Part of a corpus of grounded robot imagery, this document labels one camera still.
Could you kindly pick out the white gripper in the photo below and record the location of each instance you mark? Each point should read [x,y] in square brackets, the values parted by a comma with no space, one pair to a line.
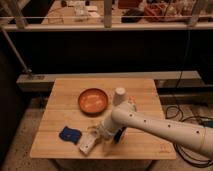
[97,132]

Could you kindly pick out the white plastic bottle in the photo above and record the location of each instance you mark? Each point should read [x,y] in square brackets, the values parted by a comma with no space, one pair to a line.
[88,142]

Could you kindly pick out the black striped box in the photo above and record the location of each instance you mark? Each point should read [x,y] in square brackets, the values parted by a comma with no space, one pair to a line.
[119,134]

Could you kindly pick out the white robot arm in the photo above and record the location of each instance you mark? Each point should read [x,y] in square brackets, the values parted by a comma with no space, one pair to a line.
[196,138]

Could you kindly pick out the orange ceramic bowl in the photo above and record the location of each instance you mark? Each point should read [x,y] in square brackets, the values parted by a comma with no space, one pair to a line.
[93,101]

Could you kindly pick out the blue sponge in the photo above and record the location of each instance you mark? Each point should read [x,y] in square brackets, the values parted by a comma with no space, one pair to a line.
[71,135]

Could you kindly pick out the wooden table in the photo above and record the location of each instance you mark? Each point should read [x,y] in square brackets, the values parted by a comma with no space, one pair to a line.
[62,110]

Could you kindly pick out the orange carrot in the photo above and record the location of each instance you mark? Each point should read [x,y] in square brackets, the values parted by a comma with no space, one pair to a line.
[132,99]

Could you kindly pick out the grey ledge beam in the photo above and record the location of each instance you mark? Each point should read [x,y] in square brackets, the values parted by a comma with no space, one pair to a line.
[166,79]

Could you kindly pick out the metal railing frame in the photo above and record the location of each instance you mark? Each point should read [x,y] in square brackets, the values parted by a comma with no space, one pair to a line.
[44,37]

